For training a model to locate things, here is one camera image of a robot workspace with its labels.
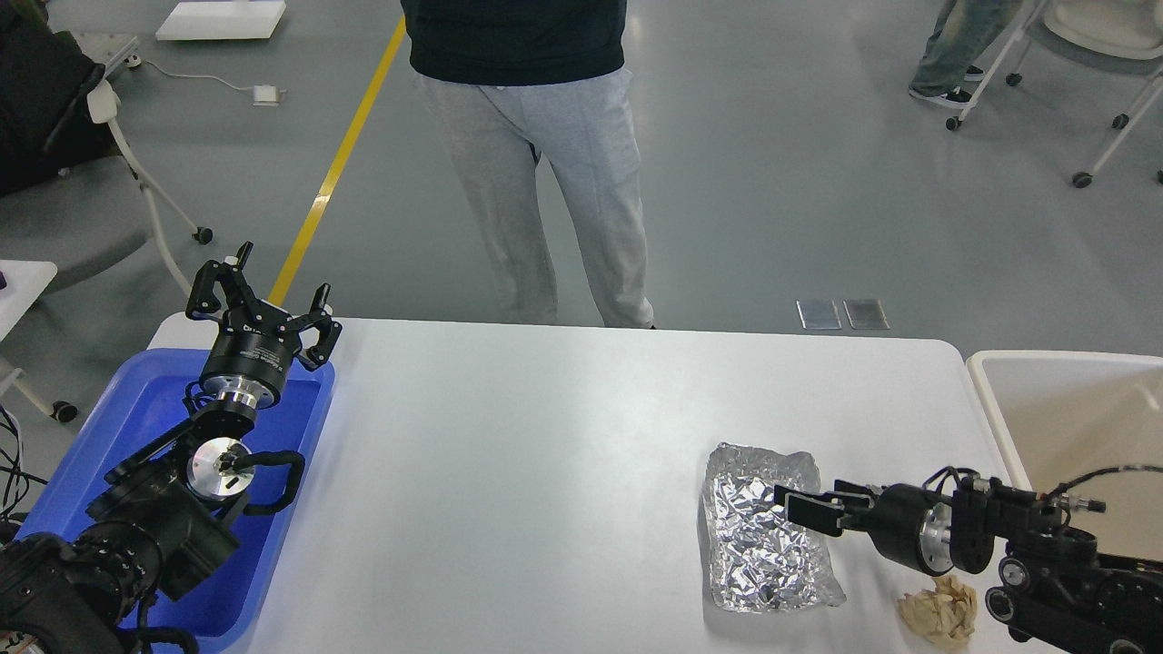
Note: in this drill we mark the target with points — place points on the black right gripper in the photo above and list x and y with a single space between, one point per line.
908 525

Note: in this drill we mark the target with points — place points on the blue plastic bin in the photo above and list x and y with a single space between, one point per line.
145 399

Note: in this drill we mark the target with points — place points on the white flat board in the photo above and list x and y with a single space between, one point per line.
221 21

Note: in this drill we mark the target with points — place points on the person in jeans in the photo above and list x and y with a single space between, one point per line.
962 32

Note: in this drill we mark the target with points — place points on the beige plastic bin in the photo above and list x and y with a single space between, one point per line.
1058 415

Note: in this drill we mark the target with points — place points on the person in grey sweatpants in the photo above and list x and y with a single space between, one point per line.
515 83

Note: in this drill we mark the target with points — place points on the crumpled brown paper ball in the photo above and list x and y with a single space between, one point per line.
944 616

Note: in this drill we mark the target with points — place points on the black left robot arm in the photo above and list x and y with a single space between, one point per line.
163 524

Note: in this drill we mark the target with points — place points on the aluminium foil tray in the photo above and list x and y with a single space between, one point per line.
759 561

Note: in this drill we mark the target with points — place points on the grey office chair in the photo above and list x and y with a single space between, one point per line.
74 194

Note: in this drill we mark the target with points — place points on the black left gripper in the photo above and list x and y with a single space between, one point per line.
249 354

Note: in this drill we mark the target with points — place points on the white rolling chair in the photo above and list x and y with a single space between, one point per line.
1103 37

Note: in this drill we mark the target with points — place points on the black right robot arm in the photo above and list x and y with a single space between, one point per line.
1055 585

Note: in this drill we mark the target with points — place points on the white side table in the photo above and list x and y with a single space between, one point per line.
25 282

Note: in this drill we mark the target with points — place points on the white power adapter with cable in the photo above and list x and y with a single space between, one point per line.
260 95

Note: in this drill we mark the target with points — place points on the right metal floor plate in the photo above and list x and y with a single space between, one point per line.
866 315

